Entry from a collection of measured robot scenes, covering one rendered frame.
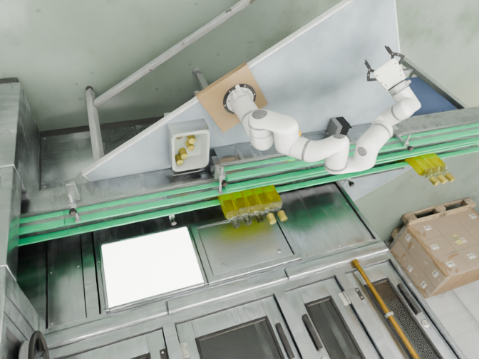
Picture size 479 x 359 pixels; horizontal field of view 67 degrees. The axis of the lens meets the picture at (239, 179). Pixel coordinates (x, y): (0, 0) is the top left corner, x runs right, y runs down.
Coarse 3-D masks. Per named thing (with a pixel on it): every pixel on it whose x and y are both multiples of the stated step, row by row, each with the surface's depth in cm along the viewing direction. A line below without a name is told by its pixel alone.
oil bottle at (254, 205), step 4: (244, 192) 179; (248, 192) 180; (252, 192) 180; (244, 196) 179; (248, 196) 178; (252, 196) 178; (256, 196) 179; (248, 200) 176; (252, 200) 176; (256, 200) 177; (252, 204) 174; (256, 204) 175; (260, 204) 176; (252, 208) 173; (256, 208) 174; (260, 208) 175; (252, 212) 174
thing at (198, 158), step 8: (176, 136) 157; (184, 136) 168; (200, 136) 172; (208, 136) 164; (176, 144) 170; (184, 144) 172; (200, 144) 175; (208, 144) 167; (176, 152) 174; (192, 152) 177; (200, 152) 179; (208, 152) 171; (184, 160) 176; (192, 160) 177; (200, 160) 178; (208, 160) 175; (176, 168) 172; (184, 168) 173; (192, 168) 175
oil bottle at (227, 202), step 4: (220, 196) 177; (224, 196) 177; (228, 196) 177; (220, 200) 178; (224, 200) 175; (228, 200) 175; (232, 200) 176; (220, 204) 179; (224, 204) 173; (228, 204) 173; (232, 204) 174; (224, 208) 174; (228, 208) 172; (232, 208) 172; (236, 208) 172; (224, 212) 175; (228, 212) 170; (232, 212) 170; (236, 212) 171; (228, 216) 170; (232, 216) 170; (236, 216) 171; (228, 220) 173
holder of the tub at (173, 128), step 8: (192, 120) 165; (200, 120) 166; (168, 128) 162; (176, 128) 160; (184, 128) 161; (192, 128) 162; (200, 128) 162; (208, 128) 163; (168, 136) 166; (168, 144) 171; (200, 168) 183
